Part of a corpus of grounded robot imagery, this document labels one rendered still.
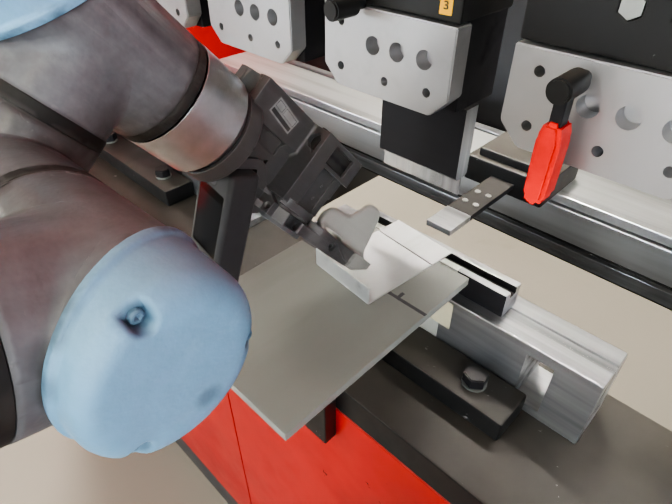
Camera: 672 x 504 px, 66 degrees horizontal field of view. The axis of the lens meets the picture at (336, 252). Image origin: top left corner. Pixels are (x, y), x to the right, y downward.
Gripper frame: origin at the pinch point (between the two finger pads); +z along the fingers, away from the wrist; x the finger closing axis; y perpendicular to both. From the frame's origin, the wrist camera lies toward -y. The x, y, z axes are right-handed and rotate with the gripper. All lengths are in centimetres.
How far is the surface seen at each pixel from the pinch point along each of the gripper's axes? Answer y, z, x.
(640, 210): 28.0, 31.6, -13.1
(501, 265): 34, 165, 51
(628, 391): 17, 151, -13
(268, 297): -7.9, -0.6, 3.2
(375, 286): -0.5, 5.4, -2.8
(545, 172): 13.5, -6.4, -15.8
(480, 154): 22.8, 22.2, 6.2
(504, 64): 46, 39, 24
